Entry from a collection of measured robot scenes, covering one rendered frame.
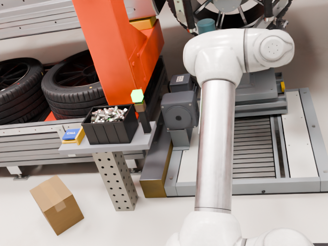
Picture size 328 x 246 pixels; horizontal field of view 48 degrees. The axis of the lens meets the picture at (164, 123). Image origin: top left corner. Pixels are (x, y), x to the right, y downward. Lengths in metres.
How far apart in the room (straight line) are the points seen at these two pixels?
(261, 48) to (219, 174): 0.36
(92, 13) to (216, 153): 0.84
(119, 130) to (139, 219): 0.53
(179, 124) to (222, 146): 0.94
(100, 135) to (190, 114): 0.51
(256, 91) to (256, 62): 1.12
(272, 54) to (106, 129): 0.82
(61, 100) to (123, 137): 0.63
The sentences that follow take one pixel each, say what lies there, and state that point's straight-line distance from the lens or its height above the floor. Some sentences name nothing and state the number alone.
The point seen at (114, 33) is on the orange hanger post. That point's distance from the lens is 1.60.
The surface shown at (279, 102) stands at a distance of 2.22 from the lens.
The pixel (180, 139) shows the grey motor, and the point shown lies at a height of 0.14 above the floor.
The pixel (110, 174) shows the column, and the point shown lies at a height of 0.26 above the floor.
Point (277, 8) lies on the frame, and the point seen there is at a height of 0.71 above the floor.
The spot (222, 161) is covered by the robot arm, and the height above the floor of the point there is 0.70.
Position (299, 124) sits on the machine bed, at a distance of 2.19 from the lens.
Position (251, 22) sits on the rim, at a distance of 2.07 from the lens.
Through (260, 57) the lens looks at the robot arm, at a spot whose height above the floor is 0.89.
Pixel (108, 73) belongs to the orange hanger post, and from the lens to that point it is 1.70.
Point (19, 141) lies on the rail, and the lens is 2.28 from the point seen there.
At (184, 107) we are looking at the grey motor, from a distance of 1.90.
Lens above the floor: 1.37
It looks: 33 degrees down
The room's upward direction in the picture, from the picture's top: 15 degrees counter-clockwise
